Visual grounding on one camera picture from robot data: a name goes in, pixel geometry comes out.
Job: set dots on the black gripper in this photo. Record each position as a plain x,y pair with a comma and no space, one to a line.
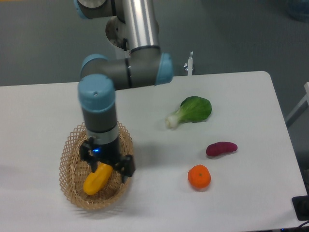
109,153

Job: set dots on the yellow orange mango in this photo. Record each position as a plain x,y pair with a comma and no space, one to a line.
97,180

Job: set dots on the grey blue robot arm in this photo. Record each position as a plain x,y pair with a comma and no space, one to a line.
101,78

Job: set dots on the woven wicker basket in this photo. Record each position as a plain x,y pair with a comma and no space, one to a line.
73,172

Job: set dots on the orange tangerine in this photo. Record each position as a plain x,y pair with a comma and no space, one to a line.
199,177

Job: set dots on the green bok choy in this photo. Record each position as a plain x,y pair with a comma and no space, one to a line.
193,109

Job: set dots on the purple sweet potato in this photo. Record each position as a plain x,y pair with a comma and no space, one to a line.
220,148

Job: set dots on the black device at edge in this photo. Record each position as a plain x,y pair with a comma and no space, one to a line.
301,207

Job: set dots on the blue water jug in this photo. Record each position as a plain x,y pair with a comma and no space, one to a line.
298,9

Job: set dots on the white frame at right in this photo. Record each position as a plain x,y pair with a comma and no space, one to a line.
299,109

